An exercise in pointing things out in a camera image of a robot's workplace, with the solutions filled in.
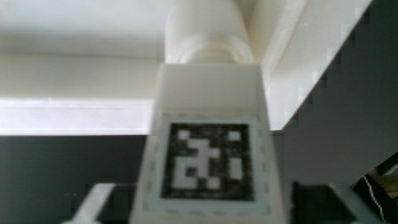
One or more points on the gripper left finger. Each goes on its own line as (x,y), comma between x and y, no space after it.
(94,204)

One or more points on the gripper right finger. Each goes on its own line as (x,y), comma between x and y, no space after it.
(356,206)

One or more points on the white leg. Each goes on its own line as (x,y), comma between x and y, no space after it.
(209,179)

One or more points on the white square tabletop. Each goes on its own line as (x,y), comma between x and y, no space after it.
(85,47)

